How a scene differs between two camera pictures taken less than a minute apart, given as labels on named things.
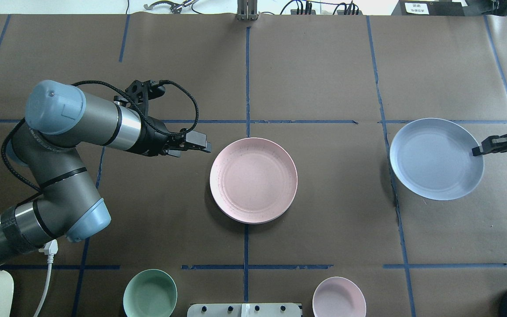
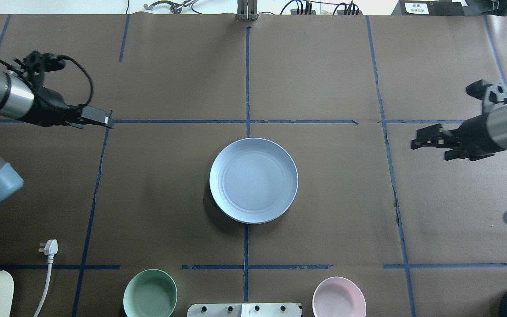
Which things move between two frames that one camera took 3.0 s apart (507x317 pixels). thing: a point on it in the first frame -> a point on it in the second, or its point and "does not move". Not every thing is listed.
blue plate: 433,158 -> 253,180
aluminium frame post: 247,10 does not move
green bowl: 149,293 does not move
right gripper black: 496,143 -> 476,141
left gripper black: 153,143 -> 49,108
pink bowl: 338,296 does not move
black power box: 448,8 does not move
